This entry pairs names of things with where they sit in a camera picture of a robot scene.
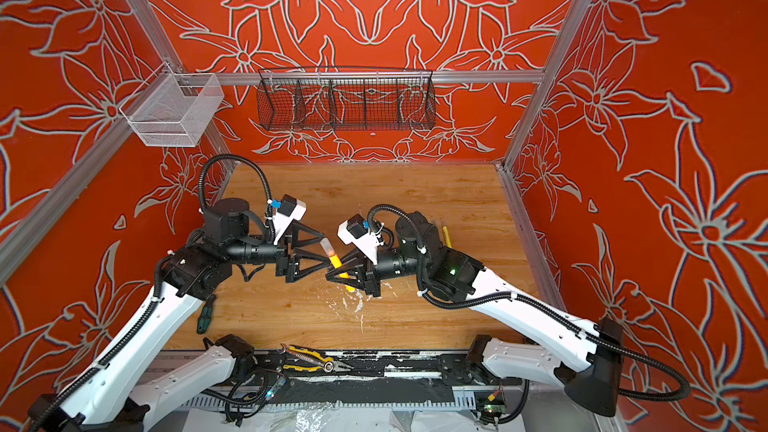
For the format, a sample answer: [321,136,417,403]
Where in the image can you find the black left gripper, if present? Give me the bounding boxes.
[230,219,332,282]

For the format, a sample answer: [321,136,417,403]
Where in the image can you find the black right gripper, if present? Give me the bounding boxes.
[324,245,433,299]

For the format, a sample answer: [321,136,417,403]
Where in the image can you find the orange pen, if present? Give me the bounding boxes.
[330,255,355,293]

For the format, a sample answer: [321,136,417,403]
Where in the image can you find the yellow pen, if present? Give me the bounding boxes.
[441,225,452,248]

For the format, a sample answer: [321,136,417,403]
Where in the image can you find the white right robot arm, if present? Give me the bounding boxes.
[326,204,691,417]

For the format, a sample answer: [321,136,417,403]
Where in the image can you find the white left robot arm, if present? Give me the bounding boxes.
[28,153,332,431]

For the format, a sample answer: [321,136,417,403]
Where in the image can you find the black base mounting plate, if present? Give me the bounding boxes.
[203,349,529,388]

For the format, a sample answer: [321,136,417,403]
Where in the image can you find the white mesh basket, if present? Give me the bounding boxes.
[119,73,224,148]

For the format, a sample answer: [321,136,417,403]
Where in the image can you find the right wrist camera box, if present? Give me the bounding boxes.
[337,214,382,265]

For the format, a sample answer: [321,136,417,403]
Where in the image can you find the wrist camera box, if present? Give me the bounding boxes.
[269,194,307,245]
[337,214,382,265]

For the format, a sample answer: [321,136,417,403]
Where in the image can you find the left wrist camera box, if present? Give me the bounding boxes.
[269,194,307,245]

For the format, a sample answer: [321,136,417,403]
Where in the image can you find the yellow handled pliers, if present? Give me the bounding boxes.
[281,343,353,374]

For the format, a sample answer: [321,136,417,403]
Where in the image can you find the green handled screwdriver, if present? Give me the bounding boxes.
[196,294,217,335]

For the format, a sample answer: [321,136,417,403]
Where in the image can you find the black wire basket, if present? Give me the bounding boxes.
[256,67,437,132]

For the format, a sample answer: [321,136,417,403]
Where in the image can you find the white slotted cable duct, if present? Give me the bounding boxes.
[178,391,477,413]

